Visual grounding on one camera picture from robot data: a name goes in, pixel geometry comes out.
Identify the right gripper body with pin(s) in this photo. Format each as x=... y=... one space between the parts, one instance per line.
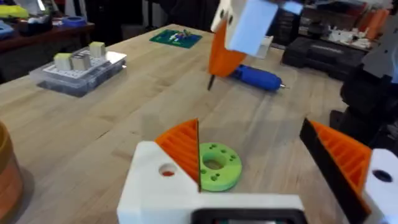
x=292 y=7

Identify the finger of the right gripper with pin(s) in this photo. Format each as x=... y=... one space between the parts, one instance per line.
x=245 y=25

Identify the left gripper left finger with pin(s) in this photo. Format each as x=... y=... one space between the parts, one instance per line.
x=149 y=193

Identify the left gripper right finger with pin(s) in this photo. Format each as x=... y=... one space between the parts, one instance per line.
x=342 y=161

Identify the blue electric screwdriver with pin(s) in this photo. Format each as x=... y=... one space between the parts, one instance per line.
x=258 y=77

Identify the small white box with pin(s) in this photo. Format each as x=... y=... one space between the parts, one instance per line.
x=264 y=46

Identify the black tool case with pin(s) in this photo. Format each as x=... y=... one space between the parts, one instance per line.
x=320 y=54

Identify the heap of white printed parts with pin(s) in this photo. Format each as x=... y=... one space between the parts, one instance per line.
x=348 y=35

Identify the green board with toy blocks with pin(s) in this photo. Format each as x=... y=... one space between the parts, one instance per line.
x=175 y=39

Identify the green disc with holes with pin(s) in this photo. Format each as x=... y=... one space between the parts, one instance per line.
x=224 y=174

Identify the heap of orange printed parts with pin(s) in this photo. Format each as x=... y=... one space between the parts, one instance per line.
x=374 y=21

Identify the clear plastic box with blocks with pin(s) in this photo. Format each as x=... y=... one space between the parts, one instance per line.
x=81 y=73

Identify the orange brown tub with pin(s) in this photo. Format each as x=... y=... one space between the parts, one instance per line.
x=7 y=180

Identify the blue tape roll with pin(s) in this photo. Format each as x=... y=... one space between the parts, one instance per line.
x=74 y=21

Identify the dark wooden side table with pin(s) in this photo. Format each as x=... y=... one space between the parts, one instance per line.
x=37 y=39

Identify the yellow green plastic part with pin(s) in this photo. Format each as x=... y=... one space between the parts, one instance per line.
x=12 y=12

